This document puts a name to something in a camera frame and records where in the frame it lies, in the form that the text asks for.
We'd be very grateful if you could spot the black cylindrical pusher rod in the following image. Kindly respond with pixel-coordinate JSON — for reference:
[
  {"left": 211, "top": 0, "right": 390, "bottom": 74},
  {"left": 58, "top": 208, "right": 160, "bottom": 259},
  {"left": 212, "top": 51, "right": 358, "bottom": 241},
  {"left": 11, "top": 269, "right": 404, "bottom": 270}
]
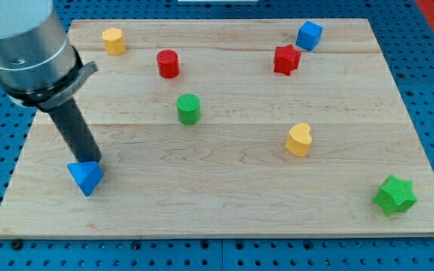
[{"left": 48, "top": 99, "right": 102, "bottom": 163}]

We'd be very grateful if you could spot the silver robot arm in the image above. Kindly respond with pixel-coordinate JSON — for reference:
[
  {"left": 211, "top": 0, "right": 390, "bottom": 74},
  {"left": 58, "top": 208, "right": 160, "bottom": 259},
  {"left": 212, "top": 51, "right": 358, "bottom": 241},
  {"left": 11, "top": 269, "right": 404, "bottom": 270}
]
[{"left": 0, "top": 0, "right": 102, "bottom": 162}]

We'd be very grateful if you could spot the yellow hexagon block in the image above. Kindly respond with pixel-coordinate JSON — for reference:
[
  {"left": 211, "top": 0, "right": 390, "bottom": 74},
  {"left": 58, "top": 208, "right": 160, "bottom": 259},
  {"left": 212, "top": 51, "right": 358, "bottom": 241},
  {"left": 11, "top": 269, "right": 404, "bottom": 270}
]
[{"left": 102, "top": 28, "right": 127, "bottom": 56}]

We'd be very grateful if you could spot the green cylinder block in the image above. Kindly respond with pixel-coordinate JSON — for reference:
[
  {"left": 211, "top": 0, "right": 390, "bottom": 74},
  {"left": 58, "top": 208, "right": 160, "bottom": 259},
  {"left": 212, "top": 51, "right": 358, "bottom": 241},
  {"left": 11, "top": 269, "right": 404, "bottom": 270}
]
[{"left": 176, "top": 93, "right": 200, "bottom": 125}]

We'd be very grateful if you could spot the blue triangle block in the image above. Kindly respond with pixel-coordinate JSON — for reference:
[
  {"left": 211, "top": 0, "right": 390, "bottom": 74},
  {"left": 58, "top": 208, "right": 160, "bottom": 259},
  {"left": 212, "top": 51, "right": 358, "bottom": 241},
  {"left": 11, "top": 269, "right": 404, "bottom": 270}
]
[{"left": 67, "top": 161, "right": 104, "bottom": 196}]

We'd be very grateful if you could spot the blue cube block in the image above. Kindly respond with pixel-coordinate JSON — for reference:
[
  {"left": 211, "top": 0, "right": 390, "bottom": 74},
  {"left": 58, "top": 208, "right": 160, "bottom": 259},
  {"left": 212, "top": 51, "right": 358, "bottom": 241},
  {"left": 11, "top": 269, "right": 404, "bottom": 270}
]
[{"left": 295, "top": 21, "right": 323, "bottom": 51}]

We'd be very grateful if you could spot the green star block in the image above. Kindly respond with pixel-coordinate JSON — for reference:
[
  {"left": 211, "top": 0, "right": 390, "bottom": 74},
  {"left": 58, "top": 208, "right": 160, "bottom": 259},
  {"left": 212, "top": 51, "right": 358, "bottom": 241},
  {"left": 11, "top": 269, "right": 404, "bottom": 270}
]
[{"left": 372, "top": 175, "right": 417, "bottom": 216}]

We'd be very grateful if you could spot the red star block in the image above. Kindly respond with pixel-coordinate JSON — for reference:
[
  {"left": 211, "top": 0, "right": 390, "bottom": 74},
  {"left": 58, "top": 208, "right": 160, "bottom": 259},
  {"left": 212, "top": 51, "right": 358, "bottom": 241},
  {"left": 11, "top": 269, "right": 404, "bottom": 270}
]
[{"left": 274, "top": 44, "right": 301, "bottom": 76}]

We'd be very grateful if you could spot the yellow heart block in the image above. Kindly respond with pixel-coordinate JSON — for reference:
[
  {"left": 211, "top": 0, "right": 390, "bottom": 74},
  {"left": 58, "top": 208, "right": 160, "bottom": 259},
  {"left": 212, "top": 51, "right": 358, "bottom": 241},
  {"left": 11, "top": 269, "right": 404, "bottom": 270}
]
[{"left": 285, "top": 123, "right": 313, "bottom": 157}]

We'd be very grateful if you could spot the wooden board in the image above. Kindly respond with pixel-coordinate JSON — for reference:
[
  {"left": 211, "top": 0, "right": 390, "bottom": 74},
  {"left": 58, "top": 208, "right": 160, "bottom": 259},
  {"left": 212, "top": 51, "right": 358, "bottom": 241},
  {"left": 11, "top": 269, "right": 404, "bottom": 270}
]
[{"left": 0, "top": 19, "right": 434, "bottom": 239}]

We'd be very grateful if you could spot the red cylinder block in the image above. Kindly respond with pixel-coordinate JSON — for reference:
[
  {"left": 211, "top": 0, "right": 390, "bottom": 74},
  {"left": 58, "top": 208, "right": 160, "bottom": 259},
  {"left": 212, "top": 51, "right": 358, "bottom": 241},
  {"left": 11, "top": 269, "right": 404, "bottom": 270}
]
[{"left": 156, "top": 50, "right": 180, "bottom": 78}]

